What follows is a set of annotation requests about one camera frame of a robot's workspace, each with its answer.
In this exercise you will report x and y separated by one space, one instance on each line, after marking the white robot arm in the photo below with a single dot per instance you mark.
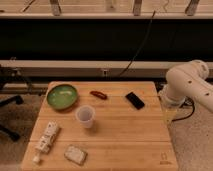
187 80

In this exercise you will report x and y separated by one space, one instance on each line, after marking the red pocket knife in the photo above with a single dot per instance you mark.
99 95

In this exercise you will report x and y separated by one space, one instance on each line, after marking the clear plastic cup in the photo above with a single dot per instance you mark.
85 116

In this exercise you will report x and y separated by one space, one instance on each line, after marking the green bowl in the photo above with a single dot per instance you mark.
62 96

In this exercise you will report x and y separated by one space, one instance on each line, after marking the white wrapped sponge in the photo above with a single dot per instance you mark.
75 155

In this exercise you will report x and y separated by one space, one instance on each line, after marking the white toothpaste tube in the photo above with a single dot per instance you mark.
46 141

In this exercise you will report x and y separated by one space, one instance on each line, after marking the black office chair base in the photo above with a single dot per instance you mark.
14 136

